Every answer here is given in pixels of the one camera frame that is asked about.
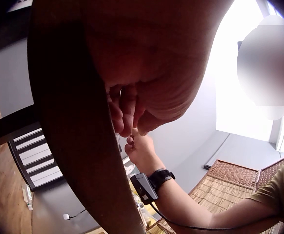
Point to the woven folding screen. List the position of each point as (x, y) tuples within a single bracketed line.
[(229, 180)]

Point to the person's left hand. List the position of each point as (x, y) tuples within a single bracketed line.
[(151, 53)]

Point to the dark slatted chair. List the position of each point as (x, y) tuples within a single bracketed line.
[(22, 168)]

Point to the clear plastic bottle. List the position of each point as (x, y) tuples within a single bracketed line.
[(27, 197)]

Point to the dark cabinet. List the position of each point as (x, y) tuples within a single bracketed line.
[(10, 29)]

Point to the white power adapter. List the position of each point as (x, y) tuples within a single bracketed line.
[(66, 216)]

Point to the person's left thumb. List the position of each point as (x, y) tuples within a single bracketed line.
[(145, 118)]

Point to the black wrist band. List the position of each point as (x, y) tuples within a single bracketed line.
[(162, 178)]

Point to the person's right fingers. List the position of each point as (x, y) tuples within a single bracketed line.
[(130, 145)]

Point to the person's left fingers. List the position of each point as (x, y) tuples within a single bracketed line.
[(126, 109)]

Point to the person's right hand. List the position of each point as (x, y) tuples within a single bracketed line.
[(143, 153)]

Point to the bright window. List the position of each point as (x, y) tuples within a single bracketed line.
[(229, 73)]

